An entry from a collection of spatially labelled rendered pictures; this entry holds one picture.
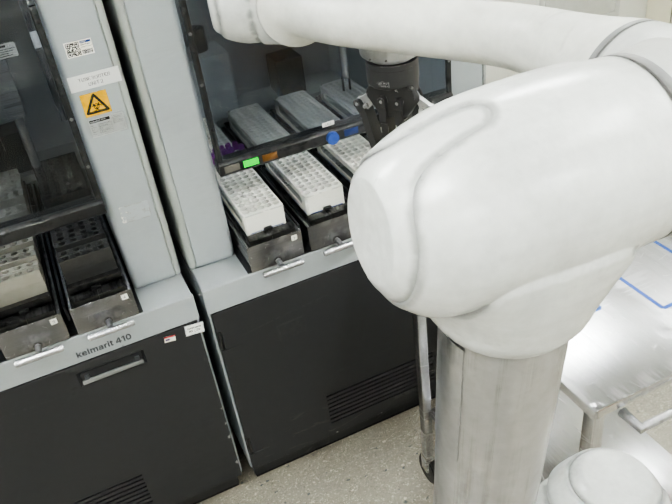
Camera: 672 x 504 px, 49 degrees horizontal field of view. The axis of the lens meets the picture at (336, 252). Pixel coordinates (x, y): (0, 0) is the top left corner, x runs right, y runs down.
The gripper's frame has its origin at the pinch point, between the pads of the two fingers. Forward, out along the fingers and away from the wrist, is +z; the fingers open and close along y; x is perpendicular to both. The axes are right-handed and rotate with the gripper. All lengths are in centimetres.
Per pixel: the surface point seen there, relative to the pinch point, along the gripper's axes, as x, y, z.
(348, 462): 25, -36, 116
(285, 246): 23, -42, 38
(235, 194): 27, -58, 29
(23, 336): -25, -78, 37
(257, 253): 17, -46, 37
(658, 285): 30, 37, 33
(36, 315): -22, -76, 34
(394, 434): 40, -28, 116
